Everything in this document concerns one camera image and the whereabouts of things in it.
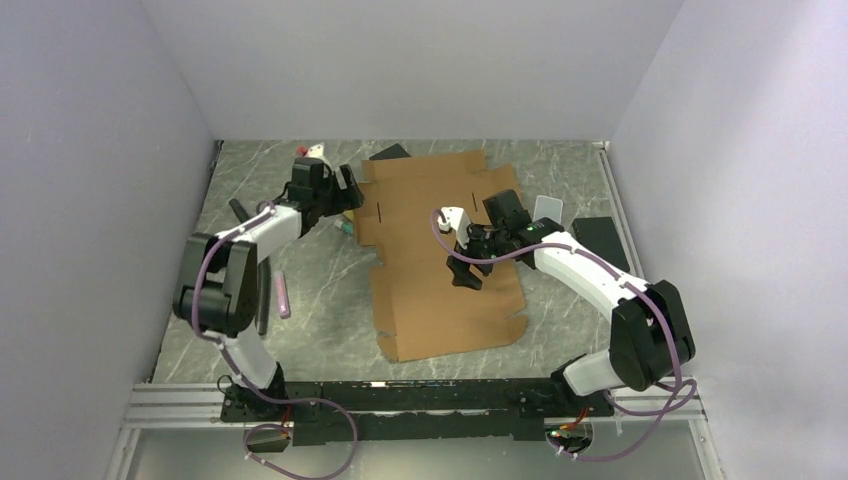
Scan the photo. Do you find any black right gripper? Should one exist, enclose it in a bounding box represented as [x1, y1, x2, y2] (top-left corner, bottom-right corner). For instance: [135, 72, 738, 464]
[447, 221, 508, 290]

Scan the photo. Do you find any brown cardboard box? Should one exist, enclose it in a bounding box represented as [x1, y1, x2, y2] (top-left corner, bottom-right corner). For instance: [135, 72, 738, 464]
[354, 149, 528, 362]

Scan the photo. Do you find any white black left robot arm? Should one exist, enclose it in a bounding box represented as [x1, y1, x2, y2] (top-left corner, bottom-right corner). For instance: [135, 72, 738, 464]
[172, 156, 364, 420]

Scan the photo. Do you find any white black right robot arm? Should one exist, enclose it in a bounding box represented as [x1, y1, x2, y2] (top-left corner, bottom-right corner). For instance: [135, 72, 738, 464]
[431, 190, 696, 415]

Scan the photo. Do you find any small black box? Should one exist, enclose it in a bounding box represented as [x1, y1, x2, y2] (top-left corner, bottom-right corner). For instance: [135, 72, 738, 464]
[369, 143, 411, 161]

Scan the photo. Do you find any green white glue stick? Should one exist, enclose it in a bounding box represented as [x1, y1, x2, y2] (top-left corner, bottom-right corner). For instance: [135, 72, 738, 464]
[334, 220, 355, 236]

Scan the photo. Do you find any white translucent plastic case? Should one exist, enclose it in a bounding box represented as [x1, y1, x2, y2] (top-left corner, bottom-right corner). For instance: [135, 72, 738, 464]
[532, 195, 564, 224]

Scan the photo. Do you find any pink pen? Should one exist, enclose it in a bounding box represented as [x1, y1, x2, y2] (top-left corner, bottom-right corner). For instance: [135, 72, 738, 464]
[273, 270, 291, 319]

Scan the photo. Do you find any black rectangular block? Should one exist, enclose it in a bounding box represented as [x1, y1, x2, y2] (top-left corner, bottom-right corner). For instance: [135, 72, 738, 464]
[571, 216, 630, 272]

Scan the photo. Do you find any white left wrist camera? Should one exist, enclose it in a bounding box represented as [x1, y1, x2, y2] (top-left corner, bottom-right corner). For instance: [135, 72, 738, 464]
[297, 143, 327, 162]

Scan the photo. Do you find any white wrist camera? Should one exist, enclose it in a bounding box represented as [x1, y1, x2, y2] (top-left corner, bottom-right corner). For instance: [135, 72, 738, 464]
[436, 207, 471, 248]
[297, 143, 327, 162]

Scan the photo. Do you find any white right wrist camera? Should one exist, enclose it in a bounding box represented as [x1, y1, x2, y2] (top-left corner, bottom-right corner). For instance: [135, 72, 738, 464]
[436, 207, 471, 248]

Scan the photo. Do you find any black rubber hose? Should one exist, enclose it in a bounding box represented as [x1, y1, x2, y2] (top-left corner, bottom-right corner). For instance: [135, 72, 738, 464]
[229, 198, 274, 338]

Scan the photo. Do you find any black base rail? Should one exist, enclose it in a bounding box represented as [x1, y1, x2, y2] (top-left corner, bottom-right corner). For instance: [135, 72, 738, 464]
[220, 377, 613, 446]

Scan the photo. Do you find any aluminium frame rail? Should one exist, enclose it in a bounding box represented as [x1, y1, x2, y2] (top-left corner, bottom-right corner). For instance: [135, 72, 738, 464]
[122, 377, 671, 428]

